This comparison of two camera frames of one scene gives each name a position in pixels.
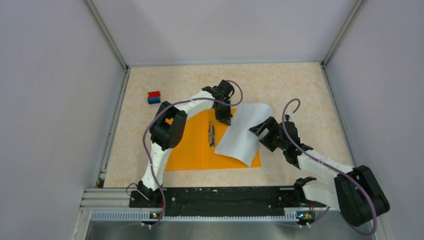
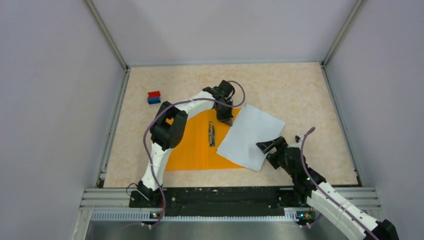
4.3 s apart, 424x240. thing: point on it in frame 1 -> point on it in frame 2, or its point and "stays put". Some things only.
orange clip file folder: [257, 161] -> [193, 152]
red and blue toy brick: [154, 97] stays put
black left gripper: [225, 118] stays put
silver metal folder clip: [211, 134] stays put
